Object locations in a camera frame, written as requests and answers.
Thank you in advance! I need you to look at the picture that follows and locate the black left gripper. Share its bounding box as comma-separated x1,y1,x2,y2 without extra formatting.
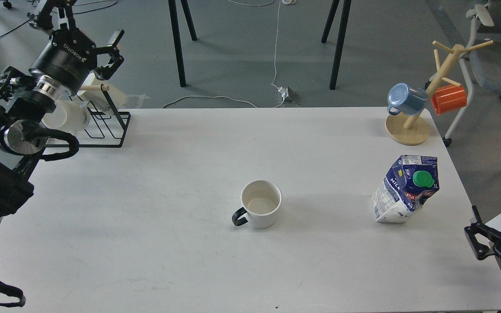
27,0,125,97

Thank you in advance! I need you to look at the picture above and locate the blue white milk carton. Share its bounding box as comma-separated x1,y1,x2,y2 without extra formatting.
371,155,440,223

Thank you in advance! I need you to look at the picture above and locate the white mug black handle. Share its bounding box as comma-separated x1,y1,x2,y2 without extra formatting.
231,180,283,229

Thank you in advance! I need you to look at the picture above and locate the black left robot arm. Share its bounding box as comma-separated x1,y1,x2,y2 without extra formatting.
0,0,124,218

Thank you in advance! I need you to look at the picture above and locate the white cup on rack rear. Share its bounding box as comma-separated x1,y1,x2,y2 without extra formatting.
79,73,127,110

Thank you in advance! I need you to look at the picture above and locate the white cup on rack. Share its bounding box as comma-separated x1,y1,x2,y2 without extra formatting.
42,100,92,133
79,73,127,110

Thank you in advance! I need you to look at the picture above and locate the white cup on rack front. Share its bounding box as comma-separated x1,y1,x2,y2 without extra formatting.
42,100,92,133

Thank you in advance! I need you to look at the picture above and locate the orange plastic cup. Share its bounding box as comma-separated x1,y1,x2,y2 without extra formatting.
431,84,468,115

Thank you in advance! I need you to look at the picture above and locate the blue plastic cup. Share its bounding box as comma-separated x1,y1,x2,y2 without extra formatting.
387,83,428,116

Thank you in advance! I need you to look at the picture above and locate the black table leg left pair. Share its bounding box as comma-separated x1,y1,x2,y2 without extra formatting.
168,0,198,87

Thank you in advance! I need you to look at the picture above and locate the black table leg pair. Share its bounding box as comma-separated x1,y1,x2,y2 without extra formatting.
321,0,352,90
168,0,198,87

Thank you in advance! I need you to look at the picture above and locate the wooden mug tree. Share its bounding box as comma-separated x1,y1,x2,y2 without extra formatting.
384,40,494,145

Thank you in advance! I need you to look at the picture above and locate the grey office chair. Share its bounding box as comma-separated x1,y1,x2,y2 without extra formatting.
442,0,501,158

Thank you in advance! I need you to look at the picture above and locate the white power plug adapter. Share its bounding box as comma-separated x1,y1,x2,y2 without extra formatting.
277,87,298,103

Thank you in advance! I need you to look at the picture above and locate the black table leg right pair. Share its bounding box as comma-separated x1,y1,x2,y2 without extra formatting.
321,0,352,90

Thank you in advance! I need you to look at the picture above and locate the black floor cable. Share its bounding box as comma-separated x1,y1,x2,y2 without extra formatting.
0,0,119,59

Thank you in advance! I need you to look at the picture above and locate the black wire cup rack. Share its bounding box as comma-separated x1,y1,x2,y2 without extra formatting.
61,83,131,148

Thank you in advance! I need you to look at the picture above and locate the white floor cable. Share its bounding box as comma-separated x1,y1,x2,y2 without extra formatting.
162,0,297,109

